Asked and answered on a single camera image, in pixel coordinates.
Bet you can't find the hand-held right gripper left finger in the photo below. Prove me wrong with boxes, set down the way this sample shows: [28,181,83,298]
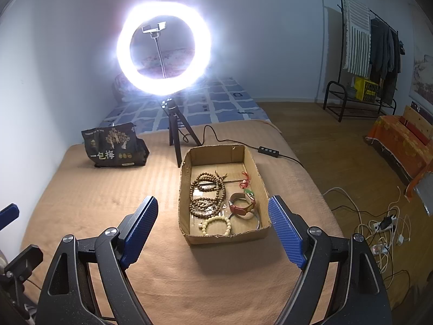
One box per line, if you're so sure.
[35,196,159,325]

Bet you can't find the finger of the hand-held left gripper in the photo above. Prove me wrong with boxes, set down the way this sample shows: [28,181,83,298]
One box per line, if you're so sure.
[0,204,19,231]
[3,245,44,280]

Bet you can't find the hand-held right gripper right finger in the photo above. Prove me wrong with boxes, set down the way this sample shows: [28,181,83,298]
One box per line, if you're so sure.
[267,195,393,325]

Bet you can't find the silver bangle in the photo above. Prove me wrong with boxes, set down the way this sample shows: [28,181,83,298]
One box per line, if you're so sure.
[227,210,261,231]

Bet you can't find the brown leather wristwatch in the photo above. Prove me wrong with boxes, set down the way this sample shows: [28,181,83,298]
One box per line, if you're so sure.
[229,191,257,217]

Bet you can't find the green jade pendant red cord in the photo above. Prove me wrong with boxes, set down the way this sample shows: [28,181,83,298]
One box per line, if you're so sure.
[240,171,256,199]

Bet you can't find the wooden bead necklace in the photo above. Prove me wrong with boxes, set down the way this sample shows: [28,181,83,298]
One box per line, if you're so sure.
[189,172,228,218]

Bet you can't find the cardboard box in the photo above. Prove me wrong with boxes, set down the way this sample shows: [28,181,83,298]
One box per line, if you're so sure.
[178,144,272,246]

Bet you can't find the pale yellow bead bracelet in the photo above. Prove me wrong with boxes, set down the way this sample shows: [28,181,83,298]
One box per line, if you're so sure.
[199,216,234,236]

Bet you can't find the black snack bag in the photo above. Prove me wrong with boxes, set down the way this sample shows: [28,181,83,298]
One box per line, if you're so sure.
[81,122,150,168]

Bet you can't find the black tripod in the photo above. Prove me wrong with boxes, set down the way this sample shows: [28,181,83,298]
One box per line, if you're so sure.
[160,96,202,168]

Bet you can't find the orange covered bench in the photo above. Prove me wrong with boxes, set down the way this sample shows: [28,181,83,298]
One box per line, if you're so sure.
[365,115,433,197]

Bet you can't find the black metal clothes rack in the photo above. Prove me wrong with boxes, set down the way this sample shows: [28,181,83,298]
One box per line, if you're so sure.
[323,0,406,122]

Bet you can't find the blue checkered bedsheet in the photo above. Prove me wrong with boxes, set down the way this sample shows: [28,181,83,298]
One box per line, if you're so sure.
[98,76,271,134]

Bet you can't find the grey plastic sheet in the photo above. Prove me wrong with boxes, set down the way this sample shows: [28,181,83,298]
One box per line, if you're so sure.
[418,183,433,215]

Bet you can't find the yellow box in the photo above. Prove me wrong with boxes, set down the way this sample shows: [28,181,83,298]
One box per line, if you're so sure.
[354,77,380,103]

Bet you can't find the floral pillow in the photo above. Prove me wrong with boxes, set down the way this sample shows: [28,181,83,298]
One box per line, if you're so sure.
[113,47,200,93]

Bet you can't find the wooden board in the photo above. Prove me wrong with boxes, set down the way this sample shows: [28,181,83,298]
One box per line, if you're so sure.
[402,105,433,139]

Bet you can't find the phone clamp with metal pole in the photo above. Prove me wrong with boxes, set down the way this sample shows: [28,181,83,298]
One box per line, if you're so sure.
[142,21,167,78]

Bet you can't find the dark hanging clothes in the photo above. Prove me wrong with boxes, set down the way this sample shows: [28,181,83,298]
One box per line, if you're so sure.
[369,18,406,105]

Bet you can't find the white striped hanging towel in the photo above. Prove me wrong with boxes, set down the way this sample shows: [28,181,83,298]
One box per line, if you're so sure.
[342,0,372,75]

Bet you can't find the black ring light cable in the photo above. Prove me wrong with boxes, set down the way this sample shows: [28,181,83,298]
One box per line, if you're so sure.
[183,125,301,164]

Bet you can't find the power strip with white cables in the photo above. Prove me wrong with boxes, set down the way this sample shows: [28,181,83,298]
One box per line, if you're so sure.
[321,186,411,278]

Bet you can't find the white ring light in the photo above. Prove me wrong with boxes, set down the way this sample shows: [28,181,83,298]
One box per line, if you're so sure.
[117,2,213,97]

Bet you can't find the wall poster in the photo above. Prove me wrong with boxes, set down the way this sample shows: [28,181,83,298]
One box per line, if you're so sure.
[409,52,433,104]

